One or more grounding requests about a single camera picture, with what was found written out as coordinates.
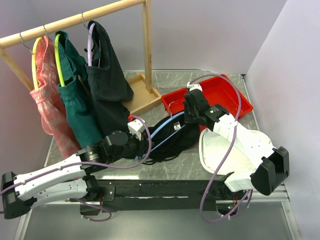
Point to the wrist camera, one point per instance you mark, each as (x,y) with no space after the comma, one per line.
(136,128)
(193,86)

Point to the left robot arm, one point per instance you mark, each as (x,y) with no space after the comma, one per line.
(73,177)

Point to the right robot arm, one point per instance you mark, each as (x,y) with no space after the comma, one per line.
(271,170)

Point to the pink patterned shorts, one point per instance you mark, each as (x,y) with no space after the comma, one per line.
(47,98)

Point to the dark green shorts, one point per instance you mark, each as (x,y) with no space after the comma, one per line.
(108,85)

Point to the white perforated laundry basket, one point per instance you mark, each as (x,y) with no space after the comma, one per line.
(248,144)

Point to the aluminium rail frame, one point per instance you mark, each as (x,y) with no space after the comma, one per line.
(262,220)

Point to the black shorts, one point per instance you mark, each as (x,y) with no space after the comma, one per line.
(173,147)

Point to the lilac hanger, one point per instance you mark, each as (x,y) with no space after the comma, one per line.
(90,44)

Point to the lime green hanger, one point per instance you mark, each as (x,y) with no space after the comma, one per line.
(57,60)

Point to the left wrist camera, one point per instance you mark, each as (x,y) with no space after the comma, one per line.
(136,128)

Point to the yellow hanger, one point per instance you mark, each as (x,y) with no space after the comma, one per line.
(33,63)

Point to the red plastic tray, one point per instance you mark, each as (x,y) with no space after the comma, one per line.
(215,90)

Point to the teal green shorts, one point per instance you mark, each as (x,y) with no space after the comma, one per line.
(75,92)

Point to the light blue hanger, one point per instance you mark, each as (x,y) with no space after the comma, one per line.
(155,132)

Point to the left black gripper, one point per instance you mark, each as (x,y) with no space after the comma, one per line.
(143,146)

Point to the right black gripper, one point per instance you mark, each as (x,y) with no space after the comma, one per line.
(187,119)

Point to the wooden clothes rack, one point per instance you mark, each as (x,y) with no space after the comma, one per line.
(146,95)

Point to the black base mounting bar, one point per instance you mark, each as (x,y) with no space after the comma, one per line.
(130,195)

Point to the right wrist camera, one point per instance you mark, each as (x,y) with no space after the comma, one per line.
(193,86)

